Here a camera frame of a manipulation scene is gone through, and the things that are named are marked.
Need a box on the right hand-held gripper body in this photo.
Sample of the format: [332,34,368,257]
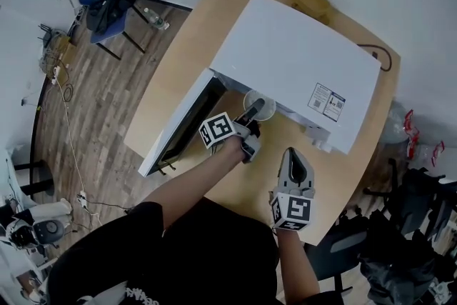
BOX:
[268,185,317,232]

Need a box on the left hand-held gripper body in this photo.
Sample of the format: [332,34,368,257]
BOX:
[199,111,262,164]

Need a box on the white round plate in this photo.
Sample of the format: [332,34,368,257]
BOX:
[243,89,276,121]

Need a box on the white microwave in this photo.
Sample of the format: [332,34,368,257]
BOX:
[138,0,382,179]

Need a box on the person's left forearm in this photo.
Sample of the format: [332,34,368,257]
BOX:
[142,139,251,236]

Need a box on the person's right forearm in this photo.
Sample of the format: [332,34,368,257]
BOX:
[276,228,321,304]

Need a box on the person's black shirt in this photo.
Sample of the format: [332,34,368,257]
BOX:
[46,198,279,305]

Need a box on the black jacket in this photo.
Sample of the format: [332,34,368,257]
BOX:
[358,210,438,301]

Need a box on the clear plastic water bottle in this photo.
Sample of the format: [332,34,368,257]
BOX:
[142,6,171,31]

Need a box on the black bag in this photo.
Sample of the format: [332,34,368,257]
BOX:
[86,0,135,36]

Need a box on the brown cardboard box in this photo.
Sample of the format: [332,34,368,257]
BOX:
[53,35,78,64]

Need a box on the black round stool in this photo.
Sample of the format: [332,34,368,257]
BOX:
[14,159,54,197]

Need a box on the black router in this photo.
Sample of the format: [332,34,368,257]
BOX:
[38,23,54,47]

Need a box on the white and grey device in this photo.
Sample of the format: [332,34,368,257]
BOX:
[0,198,74,251]

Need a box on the black floor cable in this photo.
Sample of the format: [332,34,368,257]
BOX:
[85,199,136,214]

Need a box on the long white cable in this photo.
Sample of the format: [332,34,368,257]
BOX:
[56,81,86,194]

